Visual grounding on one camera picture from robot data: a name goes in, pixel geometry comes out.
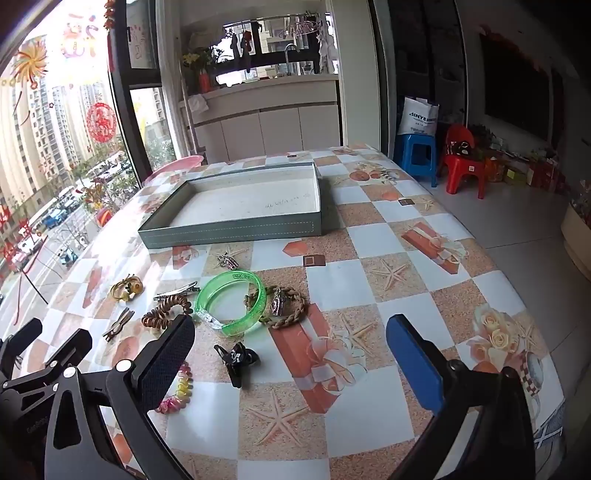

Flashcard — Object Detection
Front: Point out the green translucent bangle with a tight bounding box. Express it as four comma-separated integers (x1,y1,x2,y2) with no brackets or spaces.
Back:
194,271,267,337

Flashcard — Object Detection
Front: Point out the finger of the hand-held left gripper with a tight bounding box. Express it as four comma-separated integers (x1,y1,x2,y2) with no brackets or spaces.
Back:
0,318,44,370
28,329,93,377

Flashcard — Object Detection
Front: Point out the red paper-cut window sticker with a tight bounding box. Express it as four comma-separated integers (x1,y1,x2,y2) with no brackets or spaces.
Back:
86,102,119,144

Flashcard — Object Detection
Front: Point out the brown coil hair tie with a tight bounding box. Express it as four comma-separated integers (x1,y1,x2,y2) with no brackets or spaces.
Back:
141,295,193,331

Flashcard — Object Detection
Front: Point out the grey-green shallow cardboard box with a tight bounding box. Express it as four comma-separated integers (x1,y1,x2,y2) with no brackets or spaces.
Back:
139,161,327,250

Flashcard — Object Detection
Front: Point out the row of gift boxes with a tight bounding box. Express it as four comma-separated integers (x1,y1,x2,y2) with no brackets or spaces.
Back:
484,150,570,192

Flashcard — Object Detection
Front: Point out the dark wall screen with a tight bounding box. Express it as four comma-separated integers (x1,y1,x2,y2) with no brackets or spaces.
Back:
479,33,556,141

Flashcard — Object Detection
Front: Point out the black hair claw clip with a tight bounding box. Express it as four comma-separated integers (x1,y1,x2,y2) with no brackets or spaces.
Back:
213,342,260,388

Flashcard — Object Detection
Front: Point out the vase of yellow flowers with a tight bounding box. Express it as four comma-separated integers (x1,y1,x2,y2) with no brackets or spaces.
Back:
182,47,216,94

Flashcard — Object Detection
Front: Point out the silver metal hair clip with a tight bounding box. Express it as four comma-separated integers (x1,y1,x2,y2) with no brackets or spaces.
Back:
154,281,201,301

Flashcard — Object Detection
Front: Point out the white shopping bag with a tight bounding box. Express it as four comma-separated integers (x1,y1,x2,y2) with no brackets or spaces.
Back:
397,96,440,137

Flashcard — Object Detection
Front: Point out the red plastic chair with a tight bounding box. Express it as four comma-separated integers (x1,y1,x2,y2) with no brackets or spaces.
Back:
437,124,488,199

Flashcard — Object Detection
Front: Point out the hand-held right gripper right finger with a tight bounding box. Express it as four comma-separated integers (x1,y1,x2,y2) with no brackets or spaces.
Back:
386,315,537,480

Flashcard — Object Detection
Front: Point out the small bronze hair clip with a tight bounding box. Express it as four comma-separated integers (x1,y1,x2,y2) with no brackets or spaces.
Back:
102,308,136,343

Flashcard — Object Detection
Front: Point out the blue plastic stool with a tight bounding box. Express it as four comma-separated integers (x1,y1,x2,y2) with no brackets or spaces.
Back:
397,133,439,188

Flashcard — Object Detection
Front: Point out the cream round-edged furniture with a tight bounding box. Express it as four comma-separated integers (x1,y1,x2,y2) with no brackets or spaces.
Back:
560,202,591,278

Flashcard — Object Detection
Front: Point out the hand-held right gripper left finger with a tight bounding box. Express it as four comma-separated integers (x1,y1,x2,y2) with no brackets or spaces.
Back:
44,316,197,480

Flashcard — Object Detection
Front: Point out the brown braided bracelet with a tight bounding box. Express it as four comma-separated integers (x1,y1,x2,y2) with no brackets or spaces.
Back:
244,287,310,330

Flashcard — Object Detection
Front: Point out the white cabinet counter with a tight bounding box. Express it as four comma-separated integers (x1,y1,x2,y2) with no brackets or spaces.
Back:
178,75,343,163

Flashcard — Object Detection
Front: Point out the yellow flower hair tie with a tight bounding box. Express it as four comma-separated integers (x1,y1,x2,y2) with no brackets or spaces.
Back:
109,274,143,306

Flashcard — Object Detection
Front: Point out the silver curved faucet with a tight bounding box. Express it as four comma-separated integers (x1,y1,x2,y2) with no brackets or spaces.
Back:
283,43,302,75

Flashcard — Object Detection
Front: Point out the pink yellow coil bracelet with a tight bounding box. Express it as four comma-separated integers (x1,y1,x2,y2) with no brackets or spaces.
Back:
154,362,193,414

